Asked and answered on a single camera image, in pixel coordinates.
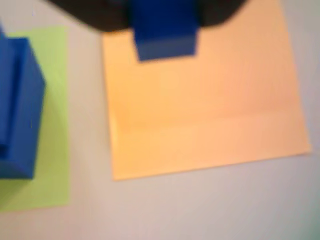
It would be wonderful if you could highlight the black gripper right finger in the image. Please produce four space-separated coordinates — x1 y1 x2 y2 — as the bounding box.
196 0 249 28

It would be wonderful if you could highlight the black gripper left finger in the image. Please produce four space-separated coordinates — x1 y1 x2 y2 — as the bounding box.
46 0 134 33

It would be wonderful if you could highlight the tiny blue cube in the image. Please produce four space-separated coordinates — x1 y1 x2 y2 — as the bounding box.
129 0 201 63

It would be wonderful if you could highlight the large blue cube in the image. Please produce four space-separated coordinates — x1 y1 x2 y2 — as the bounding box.
0 36 48 181

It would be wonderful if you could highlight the medium blue cube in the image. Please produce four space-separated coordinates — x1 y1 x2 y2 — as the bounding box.
0 22 18 157

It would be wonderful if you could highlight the orange paper square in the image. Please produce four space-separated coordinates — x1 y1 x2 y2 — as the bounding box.
101 0 313 182

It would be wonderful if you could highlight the green paper square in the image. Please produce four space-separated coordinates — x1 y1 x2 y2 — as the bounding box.
0 26 71 213

